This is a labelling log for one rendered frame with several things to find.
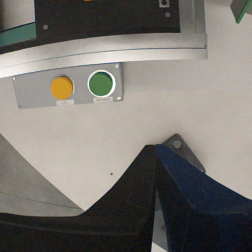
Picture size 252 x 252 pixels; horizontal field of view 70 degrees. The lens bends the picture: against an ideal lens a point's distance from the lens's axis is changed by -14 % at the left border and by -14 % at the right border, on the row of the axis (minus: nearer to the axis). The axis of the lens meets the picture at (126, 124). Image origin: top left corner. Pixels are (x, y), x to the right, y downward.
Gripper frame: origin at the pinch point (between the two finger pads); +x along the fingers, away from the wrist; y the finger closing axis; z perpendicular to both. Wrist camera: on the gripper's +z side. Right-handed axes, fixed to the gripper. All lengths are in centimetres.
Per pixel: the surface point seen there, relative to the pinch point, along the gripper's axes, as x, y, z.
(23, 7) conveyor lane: 33.8, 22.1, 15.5
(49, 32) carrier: 28.4, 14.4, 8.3
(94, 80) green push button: 28.2, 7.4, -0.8
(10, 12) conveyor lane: 33.8, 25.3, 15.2
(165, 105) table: 39.5, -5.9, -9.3
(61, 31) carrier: 28.4, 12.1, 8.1
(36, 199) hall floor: 126, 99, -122
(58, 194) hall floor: 126, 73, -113
